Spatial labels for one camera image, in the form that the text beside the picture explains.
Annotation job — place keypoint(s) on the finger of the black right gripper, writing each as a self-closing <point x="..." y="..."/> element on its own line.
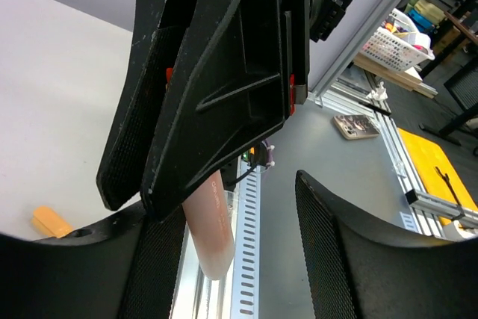
<point x="124" y="158"/>
<point x="229" y="89"/>

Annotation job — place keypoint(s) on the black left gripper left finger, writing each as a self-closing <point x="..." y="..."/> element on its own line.
<point x="124" y="266"/>

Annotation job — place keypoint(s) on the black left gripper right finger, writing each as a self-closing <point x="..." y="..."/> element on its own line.
<point x="360" y="266"/>

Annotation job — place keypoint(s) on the pink highlighter pen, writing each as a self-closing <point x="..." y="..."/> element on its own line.
<point x="207" y="217"/>

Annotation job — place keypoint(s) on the yellow mat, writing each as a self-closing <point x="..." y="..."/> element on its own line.
<point x="445" y="196"/>

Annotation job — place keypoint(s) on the smartphone with patterned case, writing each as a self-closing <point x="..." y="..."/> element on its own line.
<point x="355" y="127"/>

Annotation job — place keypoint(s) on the white plastic basket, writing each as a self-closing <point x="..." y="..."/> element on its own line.
<point x="397" y="44"/>

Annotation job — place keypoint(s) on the aluminium frame rail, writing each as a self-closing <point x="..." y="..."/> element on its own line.
<point x="330" y="57"/>

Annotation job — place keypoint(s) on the white slotted cable duct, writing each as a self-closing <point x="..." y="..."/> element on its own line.
<point x="245" y="276"/>

